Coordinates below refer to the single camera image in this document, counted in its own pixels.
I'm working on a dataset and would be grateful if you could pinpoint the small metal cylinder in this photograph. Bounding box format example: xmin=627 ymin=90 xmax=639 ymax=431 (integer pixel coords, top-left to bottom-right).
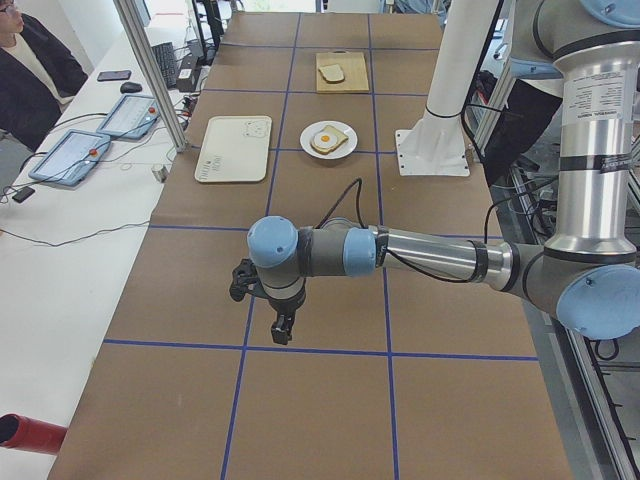
xmin=151 ymin=165 xmax=168 ymax=183

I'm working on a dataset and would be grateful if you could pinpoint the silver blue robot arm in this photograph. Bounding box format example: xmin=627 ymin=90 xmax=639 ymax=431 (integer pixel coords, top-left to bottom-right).
xmin=230 ymin=1 xmax=639 ymax=344

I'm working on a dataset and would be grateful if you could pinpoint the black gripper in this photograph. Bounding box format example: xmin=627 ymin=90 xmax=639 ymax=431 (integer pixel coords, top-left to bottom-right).
xmin=263 ymin=285 xmax=306 ymax=345

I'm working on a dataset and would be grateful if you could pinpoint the red cylinder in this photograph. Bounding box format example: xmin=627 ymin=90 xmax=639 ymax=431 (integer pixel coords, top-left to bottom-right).
xmin=1 ymin=413 xmax=67 ymax=455

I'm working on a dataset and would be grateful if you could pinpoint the far blue teach pendant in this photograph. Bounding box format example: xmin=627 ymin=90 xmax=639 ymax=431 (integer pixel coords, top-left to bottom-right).
xmin=96 ymin=94 xmax=159 ymax=140

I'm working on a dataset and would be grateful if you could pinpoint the white round plate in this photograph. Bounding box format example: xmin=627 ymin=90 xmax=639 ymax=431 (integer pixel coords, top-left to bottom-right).
xmin=299 ymin=120 xmax=358 ymax=160

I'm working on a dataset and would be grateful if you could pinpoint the seated person in black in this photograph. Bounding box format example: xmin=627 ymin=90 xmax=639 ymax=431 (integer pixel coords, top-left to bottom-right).
xmin=0 ymin=0 xmax=89 ymax=153

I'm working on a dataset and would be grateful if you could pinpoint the black smartphone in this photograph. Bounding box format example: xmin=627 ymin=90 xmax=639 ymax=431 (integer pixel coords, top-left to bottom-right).
xmin=97 ymin=70 xmax=132 ymax=82

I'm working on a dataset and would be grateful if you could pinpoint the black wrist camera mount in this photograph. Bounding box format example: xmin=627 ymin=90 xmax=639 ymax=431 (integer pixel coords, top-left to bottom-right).
xmin=229 ymin=258 xmax=266 ymax=302

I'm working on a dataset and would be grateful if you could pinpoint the cream bear tray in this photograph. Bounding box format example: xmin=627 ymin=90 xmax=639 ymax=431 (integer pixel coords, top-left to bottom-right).
xmin=194 ymin=115 xmax=272 ymax=184

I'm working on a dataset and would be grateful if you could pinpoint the black computer mouse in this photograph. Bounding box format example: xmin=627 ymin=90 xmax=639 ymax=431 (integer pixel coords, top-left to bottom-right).
xmin=120 ymin=81 xmax=143 ymax=94

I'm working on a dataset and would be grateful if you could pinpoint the black keyboard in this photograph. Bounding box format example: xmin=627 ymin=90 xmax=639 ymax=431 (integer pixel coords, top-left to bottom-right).
xmin=151 ymin=42 xmax=178 ymax=89

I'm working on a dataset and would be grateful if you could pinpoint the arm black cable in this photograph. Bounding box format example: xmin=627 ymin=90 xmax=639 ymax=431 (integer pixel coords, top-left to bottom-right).
xmin=315 ymin=177 xmax=511 ymax=284

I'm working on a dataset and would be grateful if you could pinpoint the wooden cutting board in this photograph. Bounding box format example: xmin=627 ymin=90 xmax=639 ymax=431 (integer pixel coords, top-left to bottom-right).
xmin=315 ymin=51 xmax=370 ymax=93

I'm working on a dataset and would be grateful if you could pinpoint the blue teach pendant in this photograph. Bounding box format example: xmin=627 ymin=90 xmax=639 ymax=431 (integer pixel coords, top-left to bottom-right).
xmin=28 ymin=129 xmax=111 ymax=187
xmin=96 ymin=94 xmax=159 ymax=140

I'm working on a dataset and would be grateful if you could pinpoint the near blue teach pendant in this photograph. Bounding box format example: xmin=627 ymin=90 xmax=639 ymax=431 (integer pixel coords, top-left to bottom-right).
xmin=28 ymin=129 xmax=111 ymax=187

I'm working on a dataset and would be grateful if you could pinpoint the fried egg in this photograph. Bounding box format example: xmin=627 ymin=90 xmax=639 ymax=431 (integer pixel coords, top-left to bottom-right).
xmin=312 ymin=131 xmax=337 ymax=149

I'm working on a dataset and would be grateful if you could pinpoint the aluminium frame post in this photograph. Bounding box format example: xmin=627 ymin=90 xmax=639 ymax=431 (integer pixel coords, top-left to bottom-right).
xmin=113 ymin=0 xmax=189 ymax=153

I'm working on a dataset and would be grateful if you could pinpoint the small black box device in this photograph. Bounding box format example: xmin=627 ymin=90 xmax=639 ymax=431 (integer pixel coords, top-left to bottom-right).
xmin=12 ymin=186 xmax=35 ymax=203

